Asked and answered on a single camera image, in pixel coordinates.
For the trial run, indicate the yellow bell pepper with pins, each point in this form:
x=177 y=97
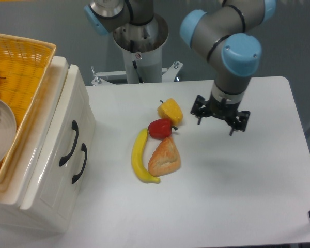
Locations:
x=170 y=109

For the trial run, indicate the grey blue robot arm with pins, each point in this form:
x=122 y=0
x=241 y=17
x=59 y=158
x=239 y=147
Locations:
x=221 y=39

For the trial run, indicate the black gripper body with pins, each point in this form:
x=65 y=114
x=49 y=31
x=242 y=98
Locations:
x=221 y=108

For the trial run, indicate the triangular bread pastry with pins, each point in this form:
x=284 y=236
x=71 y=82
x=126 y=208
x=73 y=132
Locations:
x=165 y=159

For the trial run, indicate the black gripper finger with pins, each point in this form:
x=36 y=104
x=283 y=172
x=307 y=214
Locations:
x=238 y=121
x=199 y=108

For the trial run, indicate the white plate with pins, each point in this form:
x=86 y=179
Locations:
x=8 y=128

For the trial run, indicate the red bell pepper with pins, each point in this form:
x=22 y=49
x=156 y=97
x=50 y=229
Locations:
x=161 y=128

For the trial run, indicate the yellow banana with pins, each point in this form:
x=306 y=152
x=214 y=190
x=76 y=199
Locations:
x=137 y=159

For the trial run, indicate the white drawer cabinet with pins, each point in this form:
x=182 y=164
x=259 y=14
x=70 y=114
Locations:
x=15 y=184

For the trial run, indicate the yellow woven basket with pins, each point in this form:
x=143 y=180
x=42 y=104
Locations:
x=24 y=63

